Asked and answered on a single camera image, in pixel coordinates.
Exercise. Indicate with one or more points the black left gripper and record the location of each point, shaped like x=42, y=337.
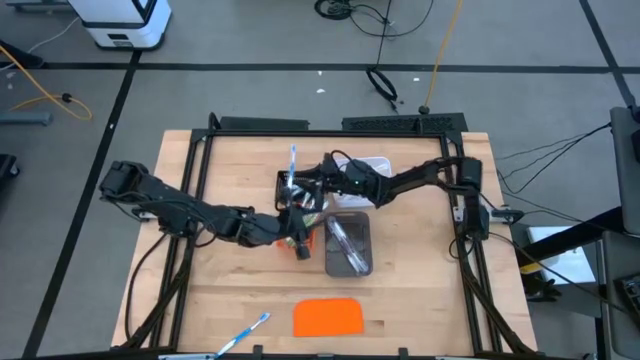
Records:
x=292, y=227

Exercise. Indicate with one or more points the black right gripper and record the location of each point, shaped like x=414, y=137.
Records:
x=332, y=182

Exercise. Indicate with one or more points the green toothbrush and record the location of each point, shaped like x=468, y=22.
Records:
x=315, y=217

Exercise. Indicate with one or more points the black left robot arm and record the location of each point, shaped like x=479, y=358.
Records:
x=165, y=200

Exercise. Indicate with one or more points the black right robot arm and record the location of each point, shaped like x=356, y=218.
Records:
x=425, y=172

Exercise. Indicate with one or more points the black plastic basket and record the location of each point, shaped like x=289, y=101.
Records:
x=281, y=187

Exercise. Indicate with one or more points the smoky grey translucent tray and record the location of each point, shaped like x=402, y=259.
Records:
x=362, y=222

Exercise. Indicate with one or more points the white plastic basket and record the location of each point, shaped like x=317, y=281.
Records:
x=382, y=165

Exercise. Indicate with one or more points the plain black box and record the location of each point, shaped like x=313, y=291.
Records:
x=265, y=124

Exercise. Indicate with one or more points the orange flat lid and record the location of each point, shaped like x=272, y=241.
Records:
x=327, y=317

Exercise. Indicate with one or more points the perforated black box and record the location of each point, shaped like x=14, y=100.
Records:
x=390, y=123

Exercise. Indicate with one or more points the silver aluminium profile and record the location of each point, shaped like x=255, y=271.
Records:
x=185, y=357

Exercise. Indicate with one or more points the white Trossen mobile base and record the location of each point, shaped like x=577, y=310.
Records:
x=125, y=30

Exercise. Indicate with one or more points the black glove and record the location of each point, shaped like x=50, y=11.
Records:
x=542, y=287

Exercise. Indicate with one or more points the white panel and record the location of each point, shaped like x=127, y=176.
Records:
x=560, y=265

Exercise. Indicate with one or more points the black metal beam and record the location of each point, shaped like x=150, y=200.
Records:
x=575, y=237

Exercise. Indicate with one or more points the grey metal desk foot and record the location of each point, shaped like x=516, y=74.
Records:
x=25, y=118
x=40, y=6

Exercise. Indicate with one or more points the grey cabinet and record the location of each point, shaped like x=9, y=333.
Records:
x=625, y=175

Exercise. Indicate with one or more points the grey equipment block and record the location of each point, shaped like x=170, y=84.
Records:
x=615, y=340

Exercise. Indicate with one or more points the black aluminium table frame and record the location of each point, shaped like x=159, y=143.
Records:
x=325, y=134

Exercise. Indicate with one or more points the black frame clamp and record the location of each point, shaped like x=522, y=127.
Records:
x=257, y=351
x=403, y=353

